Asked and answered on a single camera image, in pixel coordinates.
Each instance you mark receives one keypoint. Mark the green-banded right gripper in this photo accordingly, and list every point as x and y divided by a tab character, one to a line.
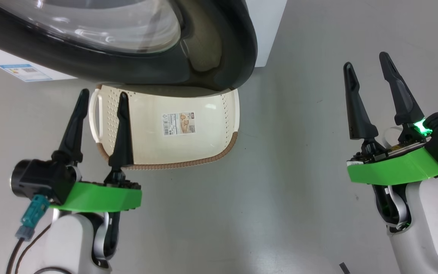
394	171

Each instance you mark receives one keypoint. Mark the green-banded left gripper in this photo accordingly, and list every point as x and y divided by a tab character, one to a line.
97	198

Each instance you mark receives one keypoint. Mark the black glass washing machine door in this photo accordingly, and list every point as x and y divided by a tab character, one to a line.
89	64

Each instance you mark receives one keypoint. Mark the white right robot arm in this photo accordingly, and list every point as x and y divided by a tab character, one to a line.
432	228

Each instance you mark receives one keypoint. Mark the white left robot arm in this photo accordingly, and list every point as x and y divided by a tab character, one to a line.
70	243

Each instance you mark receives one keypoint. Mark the paper basket label sticker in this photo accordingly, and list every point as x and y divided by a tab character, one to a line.
179	123

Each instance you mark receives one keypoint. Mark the cream perforated laundry basket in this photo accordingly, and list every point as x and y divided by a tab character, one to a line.
203	144

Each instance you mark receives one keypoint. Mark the white washing machine body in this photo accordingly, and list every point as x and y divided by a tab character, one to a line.
266	26

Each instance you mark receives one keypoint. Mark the blue energy label sticker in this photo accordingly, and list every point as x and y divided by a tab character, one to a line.
25	72

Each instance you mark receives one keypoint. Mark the black tape strip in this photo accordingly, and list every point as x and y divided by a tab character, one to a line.
343	268

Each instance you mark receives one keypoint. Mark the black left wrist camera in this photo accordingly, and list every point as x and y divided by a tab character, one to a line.
40	180

